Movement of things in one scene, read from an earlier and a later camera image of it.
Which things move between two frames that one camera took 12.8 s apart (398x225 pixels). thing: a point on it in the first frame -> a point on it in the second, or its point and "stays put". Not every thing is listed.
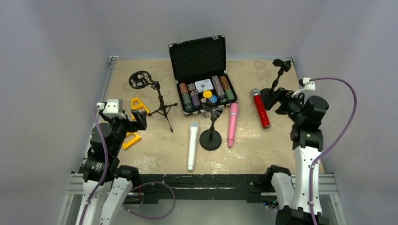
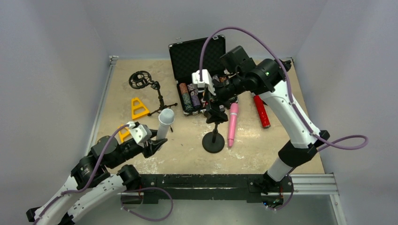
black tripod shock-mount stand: [140, 79] stays put
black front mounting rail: [216, 186] stays put
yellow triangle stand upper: [141, 104] stays put
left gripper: [134, 121] -> [148, 147]
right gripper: [280, 100] -> [214, 105]
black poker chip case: [200, 67] stays put
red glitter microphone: [265, 122] stays put
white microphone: [194, 128] -> [165, 118]
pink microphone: [233, 112] stays put
